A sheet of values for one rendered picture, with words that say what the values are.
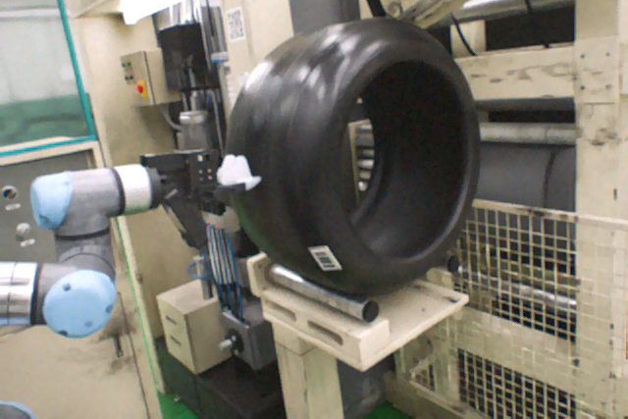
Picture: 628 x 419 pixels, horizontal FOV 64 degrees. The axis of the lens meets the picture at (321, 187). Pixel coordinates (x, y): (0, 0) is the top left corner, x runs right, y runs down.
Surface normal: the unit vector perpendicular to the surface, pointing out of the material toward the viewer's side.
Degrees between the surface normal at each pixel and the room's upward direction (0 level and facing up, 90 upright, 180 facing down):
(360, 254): 97
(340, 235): 94
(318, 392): 90
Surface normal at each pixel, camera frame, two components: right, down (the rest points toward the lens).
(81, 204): 0.64, 0.14
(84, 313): 0.39, 0.18
